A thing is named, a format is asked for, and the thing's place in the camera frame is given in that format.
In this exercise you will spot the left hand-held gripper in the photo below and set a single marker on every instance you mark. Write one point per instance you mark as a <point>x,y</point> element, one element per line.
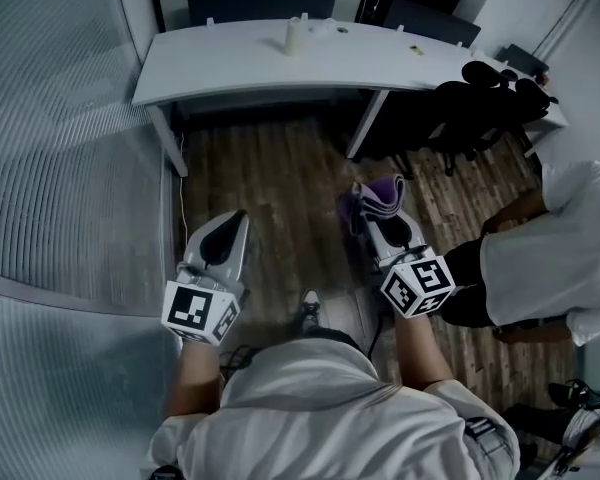
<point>202,273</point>

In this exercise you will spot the black chair backrest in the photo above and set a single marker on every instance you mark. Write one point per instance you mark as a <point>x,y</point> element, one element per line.
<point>260,3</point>
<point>430,20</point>

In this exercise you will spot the white desk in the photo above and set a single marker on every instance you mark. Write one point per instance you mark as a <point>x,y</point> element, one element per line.
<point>240,63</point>

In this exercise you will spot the black flat device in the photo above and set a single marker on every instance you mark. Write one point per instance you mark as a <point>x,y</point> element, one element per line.
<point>522,59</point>

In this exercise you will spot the white drink container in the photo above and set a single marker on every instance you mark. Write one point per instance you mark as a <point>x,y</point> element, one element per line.
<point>294,40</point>

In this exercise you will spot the black office chair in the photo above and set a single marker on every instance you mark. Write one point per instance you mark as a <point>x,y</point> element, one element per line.
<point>472,113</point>
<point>532,93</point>

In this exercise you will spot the person's right forearm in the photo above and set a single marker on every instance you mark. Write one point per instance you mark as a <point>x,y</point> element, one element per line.
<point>422,350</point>

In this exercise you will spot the person's left forearm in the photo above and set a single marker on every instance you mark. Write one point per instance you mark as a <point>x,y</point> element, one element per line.
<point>195,378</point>

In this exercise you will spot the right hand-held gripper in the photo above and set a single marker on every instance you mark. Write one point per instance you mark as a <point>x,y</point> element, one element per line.
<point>415,280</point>

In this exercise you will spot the purple cloth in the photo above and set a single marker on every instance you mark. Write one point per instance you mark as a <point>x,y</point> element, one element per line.
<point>386,190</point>

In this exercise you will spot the person's grey shoe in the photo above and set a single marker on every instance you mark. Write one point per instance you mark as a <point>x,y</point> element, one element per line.
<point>310,308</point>

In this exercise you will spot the small round desk object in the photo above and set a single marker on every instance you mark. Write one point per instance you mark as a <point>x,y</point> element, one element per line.
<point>341,31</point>

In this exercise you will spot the person's white shirt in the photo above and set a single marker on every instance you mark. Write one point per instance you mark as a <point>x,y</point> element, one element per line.
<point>320,418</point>

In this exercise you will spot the small yellow-green item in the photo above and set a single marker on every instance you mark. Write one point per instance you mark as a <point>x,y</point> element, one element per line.
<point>417,49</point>

